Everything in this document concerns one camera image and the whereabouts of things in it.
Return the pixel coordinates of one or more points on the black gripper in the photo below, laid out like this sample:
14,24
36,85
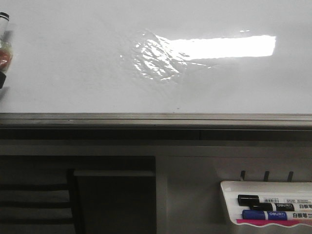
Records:
2,79

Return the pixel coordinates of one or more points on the white marker with tape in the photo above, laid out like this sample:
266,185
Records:
5,47

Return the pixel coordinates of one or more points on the grey whiteboard ledge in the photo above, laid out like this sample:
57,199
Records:
159,126

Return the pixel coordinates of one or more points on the white whiteboard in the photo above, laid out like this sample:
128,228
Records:
159,56

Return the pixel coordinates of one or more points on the black slatted chair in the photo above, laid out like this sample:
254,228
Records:
73,204

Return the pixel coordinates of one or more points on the white plastic marker tray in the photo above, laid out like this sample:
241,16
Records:
229,196

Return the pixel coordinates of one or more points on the left black hook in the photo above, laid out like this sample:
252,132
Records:
242,175

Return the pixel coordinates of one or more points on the black hook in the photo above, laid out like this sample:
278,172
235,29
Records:
266,176
242,175

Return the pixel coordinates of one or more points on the upper black-capped marker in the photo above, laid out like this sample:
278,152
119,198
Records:
244,200

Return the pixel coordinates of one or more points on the black-capped marker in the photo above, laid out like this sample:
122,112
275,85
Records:
289,207
244,200

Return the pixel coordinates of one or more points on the blue-capped marker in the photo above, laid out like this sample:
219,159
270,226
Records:
276,215

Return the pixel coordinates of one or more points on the middle black hook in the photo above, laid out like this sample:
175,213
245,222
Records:
266,176

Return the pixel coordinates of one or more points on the lower black-capped marker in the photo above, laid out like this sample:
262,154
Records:
289,207

